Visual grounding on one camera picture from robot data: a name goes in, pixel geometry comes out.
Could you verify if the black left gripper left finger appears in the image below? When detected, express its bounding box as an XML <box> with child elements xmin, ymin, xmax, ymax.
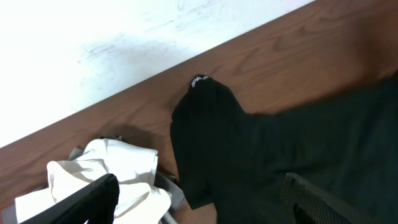
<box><xmin>22</xmin><ymin>174</ymin><xmax>120</xmax><ymax>224</ymax></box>

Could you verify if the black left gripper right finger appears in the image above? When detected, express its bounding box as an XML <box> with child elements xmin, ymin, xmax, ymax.
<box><xmin>281</xmin><ymin>173</ymin><xmax>380</xmax><ymax>224</ymax></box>

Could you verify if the black t-shirt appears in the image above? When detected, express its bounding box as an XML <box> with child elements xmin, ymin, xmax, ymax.
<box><xmin>170</xmin><ymin>75</ymin><xmax>397</xmax><ymax>223</ymax></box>

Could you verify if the white crumpled t-shirt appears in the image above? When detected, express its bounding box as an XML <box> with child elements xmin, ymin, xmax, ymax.
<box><xmin>14</xmin><ymin>138</ymin><xmax>172</xmax><ymax>224</ymax></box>

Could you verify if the grey crumpled garment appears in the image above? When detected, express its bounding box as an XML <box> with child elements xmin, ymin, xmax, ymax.
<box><xmin>1</xmin><ymin>138</ymin><xmax>185</xmax><ymax>224</ymax></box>

